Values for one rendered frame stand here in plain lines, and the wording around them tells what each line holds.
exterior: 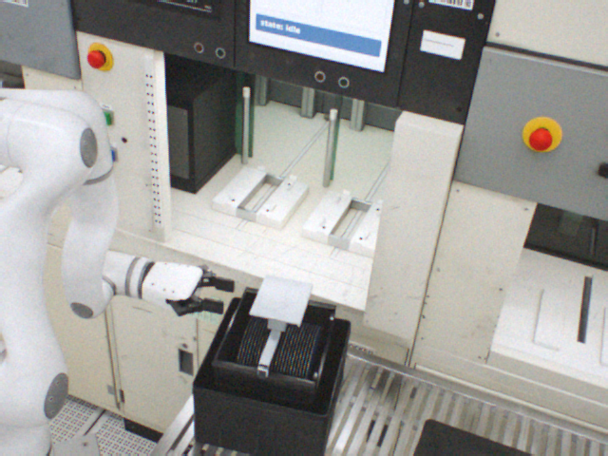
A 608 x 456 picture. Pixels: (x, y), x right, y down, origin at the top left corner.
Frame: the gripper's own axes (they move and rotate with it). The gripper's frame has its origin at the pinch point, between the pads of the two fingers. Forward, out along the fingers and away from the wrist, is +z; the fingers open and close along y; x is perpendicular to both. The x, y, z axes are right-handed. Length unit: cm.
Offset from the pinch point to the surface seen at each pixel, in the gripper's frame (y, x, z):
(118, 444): -33, -105, -45
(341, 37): -26, 47, 15
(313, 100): -116, -10, -5
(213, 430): 13.3, -24.8, 3.0
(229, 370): 11.3, -8.1, 5.5
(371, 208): -64, -14, 23
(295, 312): 3.1, 2.7, 15.9
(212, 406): 13.4, -17.1, 2.8
